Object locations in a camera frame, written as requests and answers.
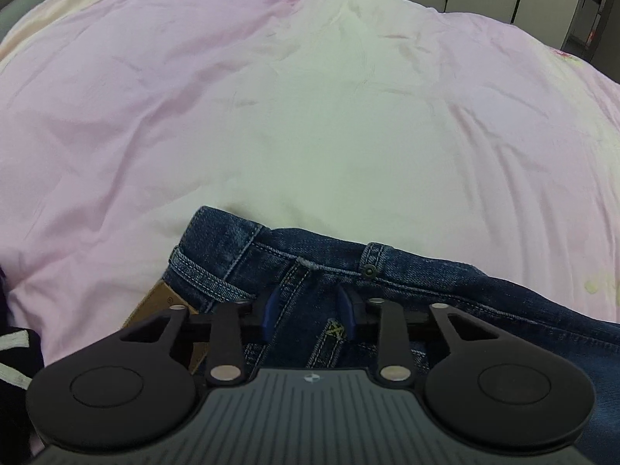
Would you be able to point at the blue denim pants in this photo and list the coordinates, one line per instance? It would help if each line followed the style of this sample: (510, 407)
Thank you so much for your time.
(460, 310)

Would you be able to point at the pink floral blanket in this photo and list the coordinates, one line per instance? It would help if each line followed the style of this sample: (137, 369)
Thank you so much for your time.
(290, 116)

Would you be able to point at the hallway cabinet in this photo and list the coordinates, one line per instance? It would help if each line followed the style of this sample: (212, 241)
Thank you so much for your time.
(593, 0)

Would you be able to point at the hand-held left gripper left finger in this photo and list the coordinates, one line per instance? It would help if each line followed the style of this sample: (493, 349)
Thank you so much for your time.
(269, 310)

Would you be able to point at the black garment with white stripes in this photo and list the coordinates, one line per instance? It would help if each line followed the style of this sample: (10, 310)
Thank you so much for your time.
(14, 373)

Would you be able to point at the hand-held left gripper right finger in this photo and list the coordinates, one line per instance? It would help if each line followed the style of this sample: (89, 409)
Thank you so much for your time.
(347, 309)

